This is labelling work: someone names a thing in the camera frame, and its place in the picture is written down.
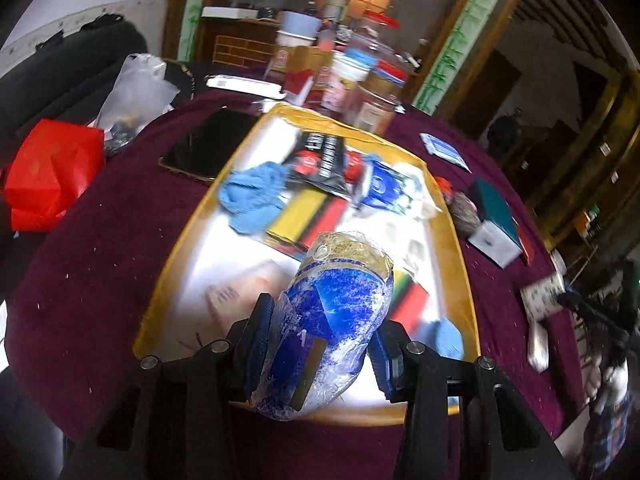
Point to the clear plastic bag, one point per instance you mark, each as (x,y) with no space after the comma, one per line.
(135,95)

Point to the white cup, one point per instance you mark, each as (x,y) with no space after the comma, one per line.
(340,85)

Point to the white printed packet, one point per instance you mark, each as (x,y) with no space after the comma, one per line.
(542,296)

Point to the red orange scrubber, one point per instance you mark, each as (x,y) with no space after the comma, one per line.
(443,187)

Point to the person's right hand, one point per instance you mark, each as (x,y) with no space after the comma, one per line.
(607,386)

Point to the yellow-rimmed white tray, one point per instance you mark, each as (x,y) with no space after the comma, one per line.
(225,260)

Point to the teal and white box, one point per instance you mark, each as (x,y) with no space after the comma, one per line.
(495,220)

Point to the person's right forearm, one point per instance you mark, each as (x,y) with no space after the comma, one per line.
(605,440)

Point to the red packet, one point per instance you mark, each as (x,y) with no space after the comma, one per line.
(527,246)

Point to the steel wool ball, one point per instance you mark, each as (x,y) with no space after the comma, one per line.
(464,214)

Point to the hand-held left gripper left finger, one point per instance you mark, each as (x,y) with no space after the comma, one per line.
(260,341)

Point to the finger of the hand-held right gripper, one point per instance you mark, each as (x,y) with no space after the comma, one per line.
(575,304)

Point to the black bag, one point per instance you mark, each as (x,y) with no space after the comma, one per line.
(65,60)

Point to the blue plastic scrubber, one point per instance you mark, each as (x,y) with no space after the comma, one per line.
(330,320)

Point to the white bucket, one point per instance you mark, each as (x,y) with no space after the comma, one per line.
(558,262)

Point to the blue face mask packet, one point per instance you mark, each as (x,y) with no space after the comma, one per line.
(442,150)

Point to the black packet with white print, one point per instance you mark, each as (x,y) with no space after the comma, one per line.
(320,160)

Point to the pale blue white tub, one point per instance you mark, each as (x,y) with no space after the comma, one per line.
(299,27)

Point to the wooden sideboard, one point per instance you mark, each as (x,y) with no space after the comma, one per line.
(240,45)

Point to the gilded wooden cabinet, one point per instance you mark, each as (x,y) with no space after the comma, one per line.
(585,135)

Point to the red bag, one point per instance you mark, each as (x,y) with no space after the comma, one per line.
(50,170)

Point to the white power strip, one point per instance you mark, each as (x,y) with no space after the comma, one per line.
(245,86)

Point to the pale pink packet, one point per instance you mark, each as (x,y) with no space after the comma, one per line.
(240,290)

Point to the clear jar with red lid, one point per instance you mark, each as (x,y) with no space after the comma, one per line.
(375,105)

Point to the maroon tablecloth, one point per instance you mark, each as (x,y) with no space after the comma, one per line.
(100,285)

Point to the blue and white packet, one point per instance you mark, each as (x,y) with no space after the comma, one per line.
(382,185)

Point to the striped sponge pack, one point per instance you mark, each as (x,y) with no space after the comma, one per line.
(305,215)
(410,296)

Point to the black smartphone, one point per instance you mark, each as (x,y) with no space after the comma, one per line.
(210,145)

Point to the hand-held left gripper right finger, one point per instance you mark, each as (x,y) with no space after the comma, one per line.
(382,366)

